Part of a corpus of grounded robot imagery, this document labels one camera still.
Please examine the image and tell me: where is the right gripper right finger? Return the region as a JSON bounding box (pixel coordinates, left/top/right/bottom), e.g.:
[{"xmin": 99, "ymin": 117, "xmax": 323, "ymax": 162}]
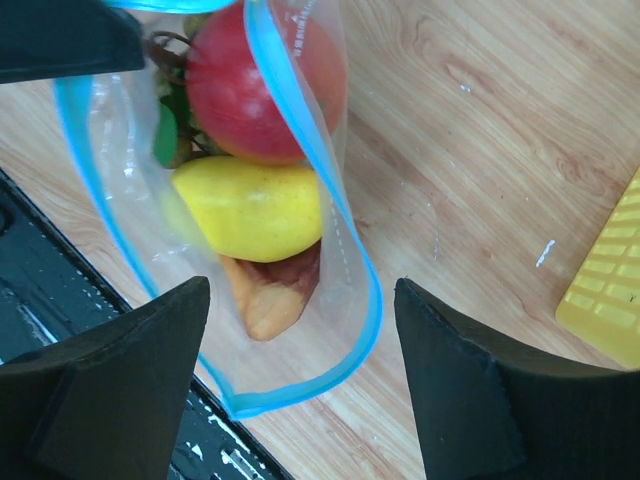
[{"xmin": 394, "ymin": 278, "xmax": 639, "ymax": 479}]

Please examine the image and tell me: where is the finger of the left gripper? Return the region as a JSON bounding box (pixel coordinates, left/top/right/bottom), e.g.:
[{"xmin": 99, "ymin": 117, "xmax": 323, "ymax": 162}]
[{"xmin": 1, "ymin": 0, "xmax": 145, "ymax": 84}]

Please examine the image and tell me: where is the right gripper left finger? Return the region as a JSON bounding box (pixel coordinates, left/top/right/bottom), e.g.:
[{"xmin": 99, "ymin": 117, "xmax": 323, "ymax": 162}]
[{"xmin": 1, "ymin": 276, "xmax": 210, "ymax": 479}]

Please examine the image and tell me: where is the longan fruit bunch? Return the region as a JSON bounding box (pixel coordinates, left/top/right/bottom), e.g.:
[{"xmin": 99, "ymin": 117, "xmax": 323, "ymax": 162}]
[{"xmin": 145, "ymin": 13, "xmax": 225, "ymax": 170}]

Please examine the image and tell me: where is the red toy fruit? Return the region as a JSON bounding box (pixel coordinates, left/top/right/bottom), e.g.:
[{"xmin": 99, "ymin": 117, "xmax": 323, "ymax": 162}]
[{"xmin": 186, "ymin": 1, "xmax": 347, "ymax": 166}]

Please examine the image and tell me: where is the toy steak slice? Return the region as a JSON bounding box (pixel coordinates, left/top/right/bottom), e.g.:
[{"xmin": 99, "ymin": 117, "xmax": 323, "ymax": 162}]
[{"xmin": 218, "ymin": 242, "xmax": 321, "ymax": 341}]

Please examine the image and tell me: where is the clear zip top bag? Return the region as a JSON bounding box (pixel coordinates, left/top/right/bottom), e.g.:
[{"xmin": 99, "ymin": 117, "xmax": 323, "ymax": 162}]
[{"xmin": 55, "ymin": 1, "xmax": 383, "ymax": 419}]

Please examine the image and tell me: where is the yellow toy banana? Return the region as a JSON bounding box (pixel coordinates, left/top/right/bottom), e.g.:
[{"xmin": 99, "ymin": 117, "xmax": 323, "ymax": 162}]
[{"xmin": 170, "ymin": 156, "xmax": 323, "ymax": 263}]

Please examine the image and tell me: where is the yellow plastic basket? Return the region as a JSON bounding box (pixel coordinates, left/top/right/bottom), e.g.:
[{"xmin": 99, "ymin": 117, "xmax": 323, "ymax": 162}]
[{"xmin": 555, "ymin": 174, "xmax": 639, "ymax": 370}]

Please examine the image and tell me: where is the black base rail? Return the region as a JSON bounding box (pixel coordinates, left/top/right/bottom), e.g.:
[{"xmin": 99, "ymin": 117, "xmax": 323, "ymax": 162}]
[{"xmin": 1, "ymin": 176, "xmax": 287, "ymax": 479}]

